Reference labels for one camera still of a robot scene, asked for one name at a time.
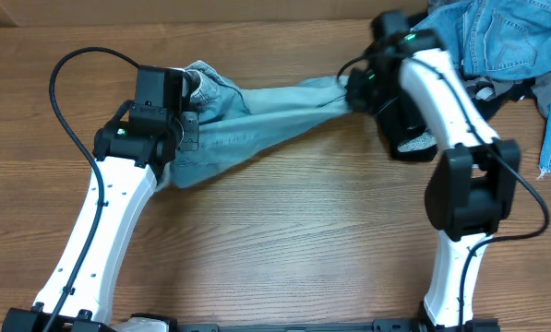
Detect light blue denim shorts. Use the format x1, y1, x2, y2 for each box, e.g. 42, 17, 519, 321
156, 60, 351, 191

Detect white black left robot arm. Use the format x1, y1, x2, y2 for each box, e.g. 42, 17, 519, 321
2, 65, 198, 331

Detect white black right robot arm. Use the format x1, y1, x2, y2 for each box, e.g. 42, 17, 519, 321
345, 11, 521, 331

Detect black garment with patterned lining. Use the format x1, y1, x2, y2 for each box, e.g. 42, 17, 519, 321
375, 11, 534, 163

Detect blue frayed denim jeans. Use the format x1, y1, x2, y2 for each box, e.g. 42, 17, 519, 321
413, 0, 551, 175

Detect grey cloth garment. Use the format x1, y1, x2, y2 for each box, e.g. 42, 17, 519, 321
462, 71, 551, 119

